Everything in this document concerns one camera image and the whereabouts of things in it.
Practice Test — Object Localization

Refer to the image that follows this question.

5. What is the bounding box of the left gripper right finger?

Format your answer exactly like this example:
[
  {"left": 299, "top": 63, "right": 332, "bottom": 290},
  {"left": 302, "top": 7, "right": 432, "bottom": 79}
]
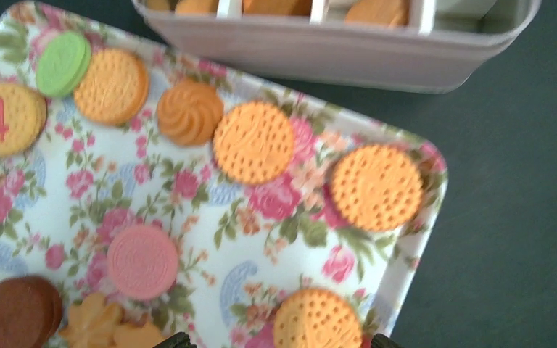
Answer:
[{"left": 370, "top": 333, "right": 403, "bottom": 348}]

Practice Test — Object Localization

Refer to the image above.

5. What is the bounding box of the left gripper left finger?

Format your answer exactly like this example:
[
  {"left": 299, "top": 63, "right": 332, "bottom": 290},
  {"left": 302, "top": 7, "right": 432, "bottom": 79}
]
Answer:
[{"left": 154, "top": 332, "right": 197, "bottom": 348}]

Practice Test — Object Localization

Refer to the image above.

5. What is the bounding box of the floral cookie tray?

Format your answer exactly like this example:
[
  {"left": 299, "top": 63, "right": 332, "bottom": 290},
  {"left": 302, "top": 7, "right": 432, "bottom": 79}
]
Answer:
[{"left": 0, "top": 1, "right": 447, "bottom": 347}]

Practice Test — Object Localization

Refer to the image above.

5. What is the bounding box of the pink divided cookie tin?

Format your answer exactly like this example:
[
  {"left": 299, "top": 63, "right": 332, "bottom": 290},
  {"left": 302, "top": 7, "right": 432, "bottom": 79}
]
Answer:
[{"left": 133, "top": 1, "right": 540, "bottom": 94}]

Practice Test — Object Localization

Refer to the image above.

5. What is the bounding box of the pink sandwich cookie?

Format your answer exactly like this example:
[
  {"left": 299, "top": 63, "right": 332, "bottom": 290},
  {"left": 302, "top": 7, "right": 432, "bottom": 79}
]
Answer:
[{"left": 107, "top": 225, "right": 179, "bottom": 300}]

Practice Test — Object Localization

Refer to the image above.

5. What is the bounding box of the orange ridged swirl cookie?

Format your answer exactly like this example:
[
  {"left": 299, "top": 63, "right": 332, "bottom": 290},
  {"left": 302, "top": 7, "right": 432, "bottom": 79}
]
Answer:
[{"left": 59, "top": 293, "right": 123, "bottom": 348}]

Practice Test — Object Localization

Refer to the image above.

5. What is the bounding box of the dark brown round cookie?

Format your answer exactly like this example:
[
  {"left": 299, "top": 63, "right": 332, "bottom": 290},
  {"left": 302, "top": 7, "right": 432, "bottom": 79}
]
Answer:
[{"left": 0, "top": 275, "right": 63, "bottom": 348}]

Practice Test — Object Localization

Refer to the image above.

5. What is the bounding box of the yellow cracker with red mark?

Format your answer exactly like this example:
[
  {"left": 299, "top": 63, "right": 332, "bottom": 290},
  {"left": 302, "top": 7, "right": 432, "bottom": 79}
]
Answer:
[{"left": 0, "top": 82, "right": 47, "bottom": 157}]

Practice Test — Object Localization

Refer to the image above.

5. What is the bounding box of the green macaron cookie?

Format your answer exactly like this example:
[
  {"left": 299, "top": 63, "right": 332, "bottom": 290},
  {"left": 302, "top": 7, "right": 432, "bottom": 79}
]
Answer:
[{"left": 36, "top": 31, "right": 92, "bottom": 98}]

